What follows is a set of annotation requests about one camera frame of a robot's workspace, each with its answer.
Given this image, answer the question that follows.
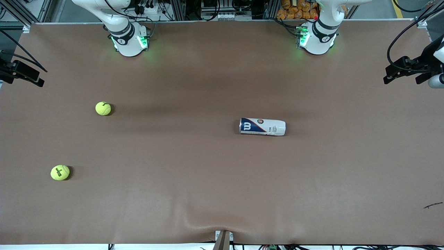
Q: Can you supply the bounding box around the blue white tennis ball can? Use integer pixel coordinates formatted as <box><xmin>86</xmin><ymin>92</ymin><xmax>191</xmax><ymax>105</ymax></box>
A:
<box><xmin>239</xmin><ymin>118</ymin><xmax>287</xmax><ymax>136</ymax></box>

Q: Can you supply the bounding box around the grey metal mount bracket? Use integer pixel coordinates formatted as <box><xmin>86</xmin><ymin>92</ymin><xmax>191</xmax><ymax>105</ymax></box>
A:
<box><xmin>212</xmin><ymin>230</ymin><xmax>234</xmax><ymax>250</ymax></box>

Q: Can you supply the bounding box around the yellow tennis ball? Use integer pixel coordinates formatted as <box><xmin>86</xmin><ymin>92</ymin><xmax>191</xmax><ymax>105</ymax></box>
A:
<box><xmin>51</xmin><ymin>165</ymin><xmax>70</xmax><ymax>181</ymax></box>
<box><xmin>95</xmin><ymin>101</ymin><xmax>112</xmax><ymax>116</ymax></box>

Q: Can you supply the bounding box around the orange bread pile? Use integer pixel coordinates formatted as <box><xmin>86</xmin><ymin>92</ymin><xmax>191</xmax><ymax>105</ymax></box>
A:
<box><xmin>276</xmin><ymin>0</ymin><xmax>320</xmax><ymax>20</ymax></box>

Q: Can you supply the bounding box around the aluminium frame strut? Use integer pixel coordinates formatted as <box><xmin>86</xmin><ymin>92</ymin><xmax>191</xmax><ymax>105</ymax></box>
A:
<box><xmin>0</xmin><ymin>0</ymin><xmax>52</xmax><ymax>29</ymax></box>
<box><xmin>416</xmin><ymin>0</ymin><xmax>444</xmax><ymax>42</ymax></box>

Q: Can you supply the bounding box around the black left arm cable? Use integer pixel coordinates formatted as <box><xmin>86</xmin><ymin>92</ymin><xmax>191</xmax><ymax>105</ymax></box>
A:
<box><xmin>387</xmin><ymin>2</ymin><xmax>444</xmax><ymax>73</ymax></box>

